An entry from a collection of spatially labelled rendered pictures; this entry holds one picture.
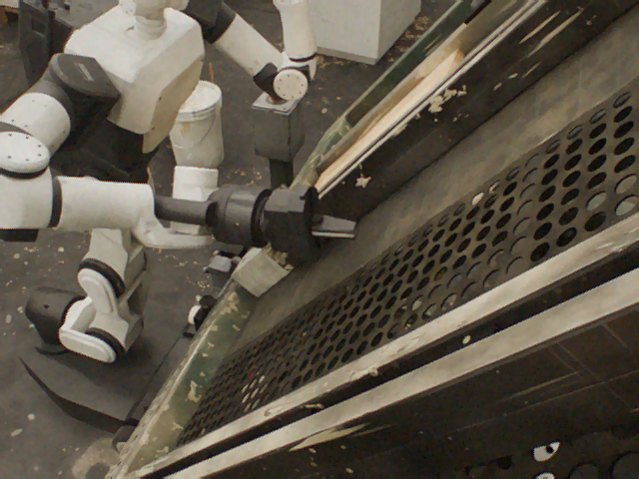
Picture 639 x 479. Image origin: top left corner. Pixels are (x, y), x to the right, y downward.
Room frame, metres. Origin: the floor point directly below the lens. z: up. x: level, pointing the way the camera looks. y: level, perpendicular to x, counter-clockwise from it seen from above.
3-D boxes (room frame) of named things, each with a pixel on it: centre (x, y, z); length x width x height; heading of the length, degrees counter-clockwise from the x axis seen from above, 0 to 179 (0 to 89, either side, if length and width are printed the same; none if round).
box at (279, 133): (1.53, 0.15, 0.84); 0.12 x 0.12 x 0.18; 70
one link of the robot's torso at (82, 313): (1.22, 0.74, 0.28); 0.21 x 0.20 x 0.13; 71
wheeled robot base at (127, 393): (1.21, 0.71, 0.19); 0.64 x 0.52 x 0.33; 71
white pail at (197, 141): (2.56, 0.66, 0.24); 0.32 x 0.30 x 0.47; 155
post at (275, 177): (1.53, 0.15, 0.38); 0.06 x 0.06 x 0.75; 70
